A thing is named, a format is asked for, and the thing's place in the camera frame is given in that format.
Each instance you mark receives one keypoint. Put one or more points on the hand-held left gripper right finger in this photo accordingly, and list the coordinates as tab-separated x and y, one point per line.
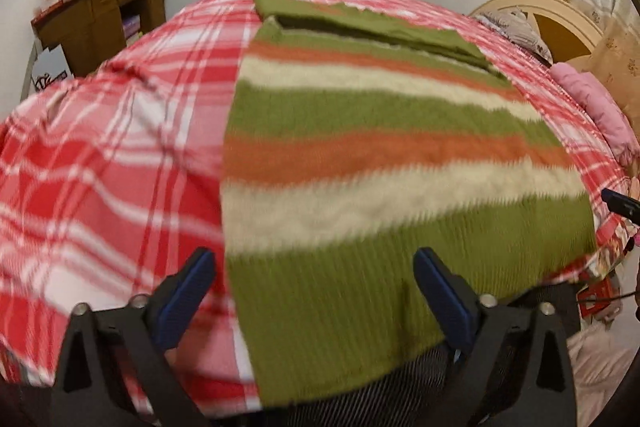
442	292

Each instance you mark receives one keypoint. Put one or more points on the brown patterned pillow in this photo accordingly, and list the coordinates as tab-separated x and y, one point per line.
615	57

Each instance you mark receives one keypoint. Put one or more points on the pale pink quilt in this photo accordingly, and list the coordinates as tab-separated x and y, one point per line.
600	367

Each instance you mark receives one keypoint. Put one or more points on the red printed packet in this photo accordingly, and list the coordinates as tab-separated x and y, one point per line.
600	292

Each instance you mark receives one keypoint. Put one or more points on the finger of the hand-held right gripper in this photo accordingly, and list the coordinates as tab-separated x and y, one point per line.
622	204

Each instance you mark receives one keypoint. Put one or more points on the cream bed headboard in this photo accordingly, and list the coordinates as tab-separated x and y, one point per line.
520	2

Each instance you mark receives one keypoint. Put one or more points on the white printed box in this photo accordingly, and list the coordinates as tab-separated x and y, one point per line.
50	72

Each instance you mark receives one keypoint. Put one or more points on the grey patterned pillow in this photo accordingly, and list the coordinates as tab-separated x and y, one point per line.
515	29

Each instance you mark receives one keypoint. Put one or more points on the green orange cream striped sweater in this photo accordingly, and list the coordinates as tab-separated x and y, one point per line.
350	117

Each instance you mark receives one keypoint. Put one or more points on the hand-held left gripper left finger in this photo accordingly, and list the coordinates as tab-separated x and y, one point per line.
187	292

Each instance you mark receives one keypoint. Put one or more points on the purple books in desk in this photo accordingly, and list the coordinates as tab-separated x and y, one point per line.
131	26

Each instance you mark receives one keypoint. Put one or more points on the red white plaid bed sheet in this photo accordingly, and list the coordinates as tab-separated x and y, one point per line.
125	132

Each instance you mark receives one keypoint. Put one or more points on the pink pillow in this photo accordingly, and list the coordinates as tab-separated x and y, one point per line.
595	102

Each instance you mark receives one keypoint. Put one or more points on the brown wooden desk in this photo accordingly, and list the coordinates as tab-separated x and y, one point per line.
95	17

